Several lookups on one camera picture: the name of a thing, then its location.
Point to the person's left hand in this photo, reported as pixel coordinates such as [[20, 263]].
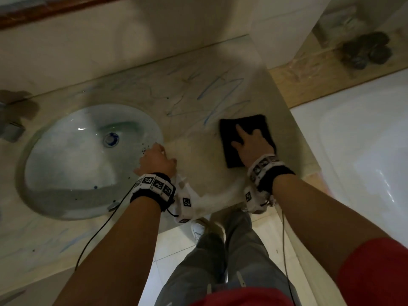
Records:
[[156, 162]]

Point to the person's right hand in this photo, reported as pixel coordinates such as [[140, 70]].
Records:
[[256, 148]]

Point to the black cloth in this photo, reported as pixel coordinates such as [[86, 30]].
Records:
[[229, 130]]

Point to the person's left forearm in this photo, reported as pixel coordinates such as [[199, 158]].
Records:
[[114, 258]]

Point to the person's right forearm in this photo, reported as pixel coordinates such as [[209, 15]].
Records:
[[322, 219]]

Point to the chrome sink drain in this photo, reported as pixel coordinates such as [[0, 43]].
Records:
[[111, 140]]

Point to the white oval sink basin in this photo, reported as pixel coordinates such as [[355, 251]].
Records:
[[70, 156]]

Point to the white shoe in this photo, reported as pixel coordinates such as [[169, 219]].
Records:
[[198, 231]]

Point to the beige stone tub ledge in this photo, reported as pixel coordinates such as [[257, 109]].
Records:
[[306, 79]]

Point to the white bathtub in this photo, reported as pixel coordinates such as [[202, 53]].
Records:
[[360, 140]]

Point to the chrome faucet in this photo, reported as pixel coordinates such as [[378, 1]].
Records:
[[12, 132]]

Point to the clear plastic bag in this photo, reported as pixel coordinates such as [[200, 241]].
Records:
[[341, 25]]

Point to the red shirt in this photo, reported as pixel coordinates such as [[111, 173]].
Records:
[[376, 270]]

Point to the wood framed mirror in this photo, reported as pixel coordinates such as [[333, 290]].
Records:
[[47, 11]]

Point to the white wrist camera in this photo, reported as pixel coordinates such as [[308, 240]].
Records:
[[255, 200], [186, 203]]

